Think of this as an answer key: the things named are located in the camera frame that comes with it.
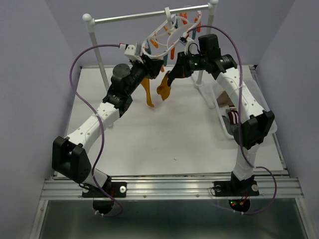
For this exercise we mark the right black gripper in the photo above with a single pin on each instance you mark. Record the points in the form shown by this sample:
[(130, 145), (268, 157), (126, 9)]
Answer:
[(180, 70)]

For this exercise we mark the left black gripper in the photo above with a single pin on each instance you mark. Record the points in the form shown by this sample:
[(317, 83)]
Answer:
[(152, 67)]

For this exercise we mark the yellow orange clothes peg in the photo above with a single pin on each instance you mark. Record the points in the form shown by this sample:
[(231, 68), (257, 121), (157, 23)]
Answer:
[(165, 59)]

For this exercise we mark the mustard brown striped sock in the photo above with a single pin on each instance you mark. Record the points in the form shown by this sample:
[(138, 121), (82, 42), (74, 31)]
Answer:
[(146, 85)]

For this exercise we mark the white round clip hanger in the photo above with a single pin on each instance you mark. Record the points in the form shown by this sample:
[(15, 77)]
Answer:
[(164, 39)]

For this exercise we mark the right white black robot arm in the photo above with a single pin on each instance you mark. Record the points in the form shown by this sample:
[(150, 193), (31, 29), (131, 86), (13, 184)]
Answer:
[(254, 122)]

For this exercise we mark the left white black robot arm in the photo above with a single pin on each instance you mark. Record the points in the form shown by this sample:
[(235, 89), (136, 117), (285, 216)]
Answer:
[(70, 153)]

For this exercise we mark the teal clothes peg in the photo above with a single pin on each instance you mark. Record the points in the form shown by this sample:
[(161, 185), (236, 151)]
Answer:
[(148, 49)]

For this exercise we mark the white clothes drying rack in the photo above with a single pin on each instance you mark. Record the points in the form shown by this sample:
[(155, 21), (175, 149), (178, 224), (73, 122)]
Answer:
[(90, 23)]

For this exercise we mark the beige sock in basket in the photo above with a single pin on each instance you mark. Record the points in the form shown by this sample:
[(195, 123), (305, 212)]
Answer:
[(223, 100)]

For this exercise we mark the maroon white striped sock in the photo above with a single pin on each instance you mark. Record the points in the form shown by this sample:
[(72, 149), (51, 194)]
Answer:
[(233, 116)]

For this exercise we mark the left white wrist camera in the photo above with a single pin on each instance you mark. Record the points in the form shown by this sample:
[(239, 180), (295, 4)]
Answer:
[(132, 51)]

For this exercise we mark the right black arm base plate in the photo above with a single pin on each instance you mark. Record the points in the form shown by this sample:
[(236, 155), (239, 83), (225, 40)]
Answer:
[(235, 189)]

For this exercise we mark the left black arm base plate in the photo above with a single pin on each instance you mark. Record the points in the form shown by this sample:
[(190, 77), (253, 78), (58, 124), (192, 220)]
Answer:
[(114, 189)]

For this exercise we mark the aluminium rail frame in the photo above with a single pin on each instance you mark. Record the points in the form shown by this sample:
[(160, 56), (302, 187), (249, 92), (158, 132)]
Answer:
[(177, 187)]

